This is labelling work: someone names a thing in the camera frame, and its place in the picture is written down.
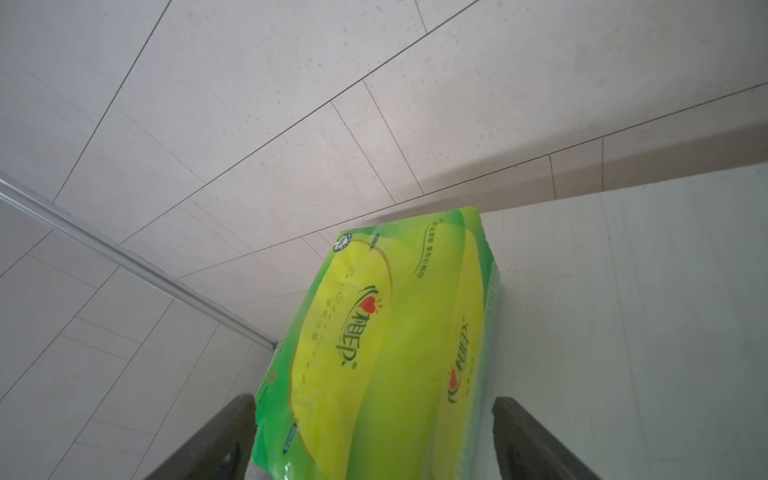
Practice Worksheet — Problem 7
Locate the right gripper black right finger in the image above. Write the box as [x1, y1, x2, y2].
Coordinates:
[492, 397, 599, 480]

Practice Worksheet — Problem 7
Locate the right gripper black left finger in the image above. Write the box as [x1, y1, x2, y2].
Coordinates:
[147, 394, 257, 480]

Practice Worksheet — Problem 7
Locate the green tissue pack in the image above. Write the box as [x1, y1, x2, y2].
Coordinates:
[251, 207, 499, 479]

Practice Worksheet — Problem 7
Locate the white two-tier shelf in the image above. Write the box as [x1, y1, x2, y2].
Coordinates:
[470, 164, 767, 479]

